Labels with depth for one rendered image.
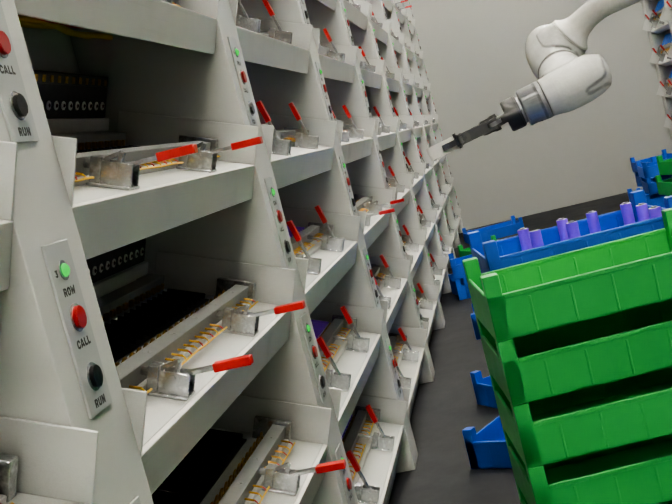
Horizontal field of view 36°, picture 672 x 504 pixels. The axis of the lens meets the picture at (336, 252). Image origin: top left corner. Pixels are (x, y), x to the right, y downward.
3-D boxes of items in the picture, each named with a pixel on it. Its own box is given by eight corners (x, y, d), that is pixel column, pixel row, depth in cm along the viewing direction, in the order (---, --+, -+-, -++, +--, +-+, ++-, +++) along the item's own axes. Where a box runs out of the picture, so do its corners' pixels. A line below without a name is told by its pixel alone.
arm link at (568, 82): (559, 128, 234) (543, 99, 244) (623, 97, 231) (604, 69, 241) (543, 91, 227) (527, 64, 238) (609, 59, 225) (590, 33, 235)
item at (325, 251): (355, 263, 206) (362, 194, 204) (301, 325, 147) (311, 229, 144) (256, 250, 209) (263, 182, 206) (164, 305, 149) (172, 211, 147)
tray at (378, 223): (388, 225, 275) (392, 189, 273) (360, 256, 215) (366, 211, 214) (314, 216, 277) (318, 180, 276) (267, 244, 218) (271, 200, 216)
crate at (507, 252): (650, 235, 173) (640, 189, 173) (691, 246, 153) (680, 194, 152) (477, 278, 174) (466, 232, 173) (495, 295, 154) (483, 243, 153)
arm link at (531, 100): (551, 116, 240) (528, 128, 241) (535, 81, 239) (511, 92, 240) (554, 116, 231) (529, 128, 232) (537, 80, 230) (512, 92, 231)
